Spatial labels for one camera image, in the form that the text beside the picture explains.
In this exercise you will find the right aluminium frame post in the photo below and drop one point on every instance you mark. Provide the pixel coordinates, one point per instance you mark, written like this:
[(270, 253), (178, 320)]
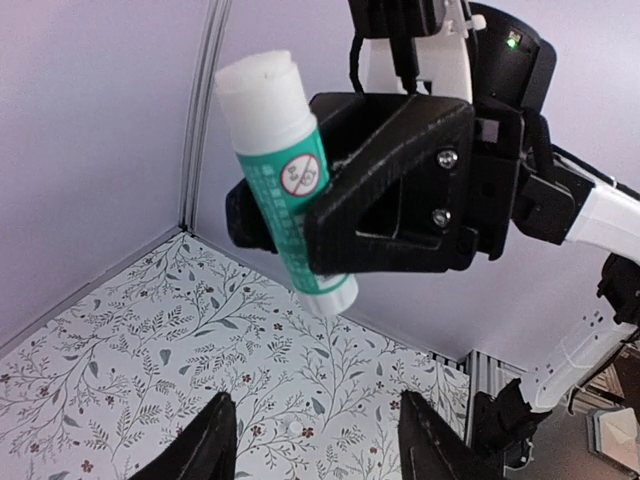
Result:
[(211, 43)]

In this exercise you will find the white glue stick cap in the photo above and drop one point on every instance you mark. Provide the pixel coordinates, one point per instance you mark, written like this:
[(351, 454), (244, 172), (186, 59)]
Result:
[(295, 429)]

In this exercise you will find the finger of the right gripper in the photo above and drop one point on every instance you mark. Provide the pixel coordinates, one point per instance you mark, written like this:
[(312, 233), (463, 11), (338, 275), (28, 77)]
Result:
[(245, 224)]

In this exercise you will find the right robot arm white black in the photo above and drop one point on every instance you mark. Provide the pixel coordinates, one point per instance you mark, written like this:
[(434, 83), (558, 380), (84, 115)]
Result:
[(487, 57)]

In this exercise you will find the aluminium front rail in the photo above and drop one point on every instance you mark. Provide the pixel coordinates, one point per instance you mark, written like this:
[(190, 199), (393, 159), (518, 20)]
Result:
[(458, 382)]

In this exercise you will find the floral patterned table mat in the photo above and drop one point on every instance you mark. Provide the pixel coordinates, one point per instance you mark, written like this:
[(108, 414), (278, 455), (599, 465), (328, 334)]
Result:
[(106, 385)]

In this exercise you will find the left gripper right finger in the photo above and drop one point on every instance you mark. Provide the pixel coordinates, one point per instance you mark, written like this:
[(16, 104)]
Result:
[(431, 450)]

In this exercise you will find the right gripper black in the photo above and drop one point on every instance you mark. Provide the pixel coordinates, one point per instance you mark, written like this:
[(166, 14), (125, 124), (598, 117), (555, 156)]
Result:
[(419, 184)]

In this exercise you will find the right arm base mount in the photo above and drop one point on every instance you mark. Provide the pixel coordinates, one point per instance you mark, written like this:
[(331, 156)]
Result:
[(502, 422)]

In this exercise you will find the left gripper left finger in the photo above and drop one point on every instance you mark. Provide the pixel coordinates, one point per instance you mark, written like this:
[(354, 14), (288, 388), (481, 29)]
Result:
[(206, 449)]

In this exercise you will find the green white glue stick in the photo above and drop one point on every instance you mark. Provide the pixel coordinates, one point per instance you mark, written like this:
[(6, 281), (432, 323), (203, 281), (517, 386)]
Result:
[(276, 139)]

